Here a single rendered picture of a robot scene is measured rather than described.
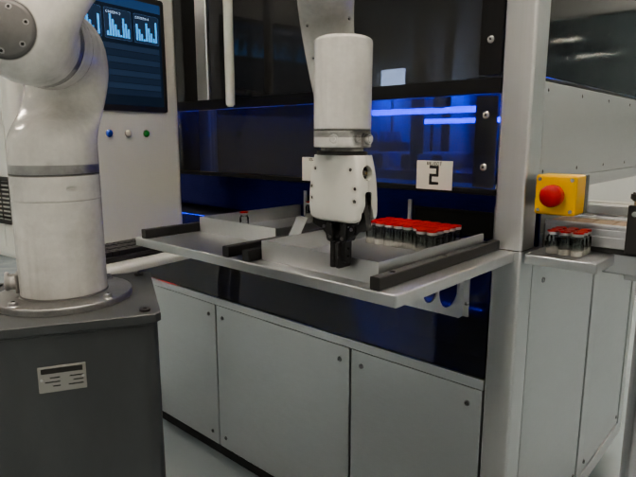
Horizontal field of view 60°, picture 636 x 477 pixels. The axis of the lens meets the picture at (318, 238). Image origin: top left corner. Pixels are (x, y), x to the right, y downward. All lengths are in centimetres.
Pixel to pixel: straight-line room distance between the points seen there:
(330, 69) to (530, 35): 45
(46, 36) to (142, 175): 92
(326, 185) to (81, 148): 35
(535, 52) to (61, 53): 78
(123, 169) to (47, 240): 80
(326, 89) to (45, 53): 36
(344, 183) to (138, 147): 95
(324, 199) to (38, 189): 39
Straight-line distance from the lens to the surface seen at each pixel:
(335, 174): 79
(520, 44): 112
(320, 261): 89
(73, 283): 84
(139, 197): 165
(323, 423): 155
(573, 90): 130
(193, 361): 195
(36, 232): 84
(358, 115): 78
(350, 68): 78
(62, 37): 79
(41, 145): 82
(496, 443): 126
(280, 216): 148
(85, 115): 87
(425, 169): 119
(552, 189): 104
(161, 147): 169
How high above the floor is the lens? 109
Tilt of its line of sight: 10 degrees down
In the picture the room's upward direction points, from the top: straight up
